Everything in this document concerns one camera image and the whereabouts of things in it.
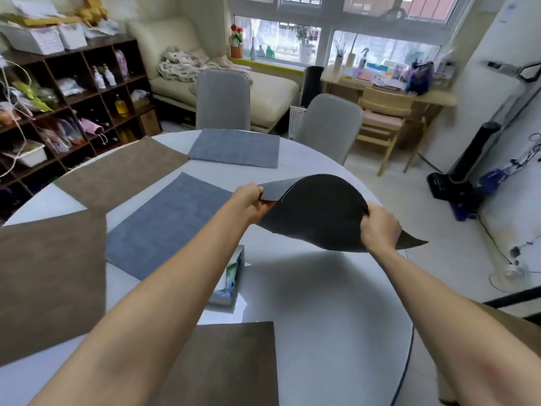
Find black metal rack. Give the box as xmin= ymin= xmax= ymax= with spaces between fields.
xmin=484 ymin=287 xmax=541 ymax=322

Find blue green tissue pack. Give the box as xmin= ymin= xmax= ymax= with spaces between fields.
xmin=207 ymin=245 xmax=246 ymax=310

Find brown leather chair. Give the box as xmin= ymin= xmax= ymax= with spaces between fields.
xmin=437 ymin=299 xmax=541 ymax=406

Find white storage box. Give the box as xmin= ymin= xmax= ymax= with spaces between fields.
xmin=57 ymin=23 xmax=88 ymax=50
xmin=0 ymin=23 xmax=64 ymax=55

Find cream upholstered seat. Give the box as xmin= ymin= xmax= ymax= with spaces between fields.
xmin=126 ymin=19 xmax=301 ymax=134

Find light wooden desk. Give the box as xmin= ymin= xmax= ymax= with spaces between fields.
xmin=321 ymin=65 xmax=459 ymax=174

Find purple bag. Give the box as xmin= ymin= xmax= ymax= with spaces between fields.
xmin=405 ymin=61 xmax=435 ymax=96

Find person's right forearm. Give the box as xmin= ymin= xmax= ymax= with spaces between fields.
xmin=371 ymin=247 xmax=541 ymax=406

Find grey chair with stitched back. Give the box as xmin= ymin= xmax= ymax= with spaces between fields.
xmin=196 ymin=69 xmax=253 ymax=131

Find white plastic basket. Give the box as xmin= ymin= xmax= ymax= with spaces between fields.
xmin=4 ymin=141 xmax=47 ymax=167

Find white perforated basket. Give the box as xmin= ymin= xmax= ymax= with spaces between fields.
xmin=289 ymin=105 xmax=307 ymax=140

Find brown wooden cubby shelf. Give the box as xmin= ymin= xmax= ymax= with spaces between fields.
xmin=0 ymin=36 xmax=163 ymax=224

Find grey plain back chair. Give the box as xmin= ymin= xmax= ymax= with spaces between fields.
xmin=294 ymin=93 xmax=364 ymax=165

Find cream knit blanket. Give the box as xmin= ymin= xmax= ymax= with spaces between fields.
xmin=158 ymin=46 xmax=254 ymax=87

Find red flowers in orange pot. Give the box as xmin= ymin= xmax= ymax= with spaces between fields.
xmin=229 ymin=24 xmax=245 ymax=59

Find brown placemat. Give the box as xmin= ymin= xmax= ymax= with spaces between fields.
xmin=0 ymin=210 xmax=107 ymax=368
xmin=148 ymin=321 xmax=281 ymax=406
xmin=54 ymin=135 xmax=190 ymax=215

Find white cable bundle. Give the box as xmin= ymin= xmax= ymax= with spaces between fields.
xmin=0 ymin=59 xmax=39 ymax=178

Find blue upright vacuum cleaner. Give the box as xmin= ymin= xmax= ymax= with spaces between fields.
xmin=450 ymin=133 xmax=541 ymax=223

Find blue grey placemat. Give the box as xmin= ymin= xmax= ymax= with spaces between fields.
xmin=105 ymin=172 xmax=247 ymax=283
xmin=258 ymin=174 xmax=429 ymax=253
xmin=188 ymin=129 xmax=281 ymax=170

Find round grey marble table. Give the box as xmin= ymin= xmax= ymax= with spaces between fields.
xmin=0 ymin=130 xmax=415 ymax=406

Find white framed window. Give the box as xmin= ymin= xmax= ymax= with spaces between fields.
xmin=228 ymin=0 xmax=474 ymax=74

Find light wooden high chair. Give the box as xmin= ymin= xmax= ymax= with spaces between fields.
xmin=357 ymin=88 xmax=417 ymax=177

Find black flat panel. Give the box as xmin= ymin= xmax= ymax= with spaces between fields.
xmin=300 ymin=66 xmax=324 ymax=108

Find small cardboard box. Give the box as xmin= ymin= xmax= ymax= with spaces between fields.
xmin=139 ymin=108 xmax=162 ymax=136

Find black upright post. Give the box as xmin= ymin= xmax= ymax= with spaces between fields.
xmin=427 ymin=121 xmax=502 ymax=201

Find person's left forearm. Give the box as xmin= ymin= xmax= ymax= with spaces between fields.
xmin=29 ymin=194 xmax=259 ymax=406

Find plant in white pot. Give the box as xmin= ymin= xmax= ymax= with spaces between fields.
xmin=295 ymin=25 xmax=318 ymax=65

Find person's right hand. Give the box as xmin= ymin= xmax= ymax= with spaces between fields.
xmin=359 ymin=201 xmax=402 ymax=255

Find person's left hand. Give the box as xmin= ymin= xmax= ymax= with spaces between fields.
xmin=230 ymin=183 xmax=278 ymax=227

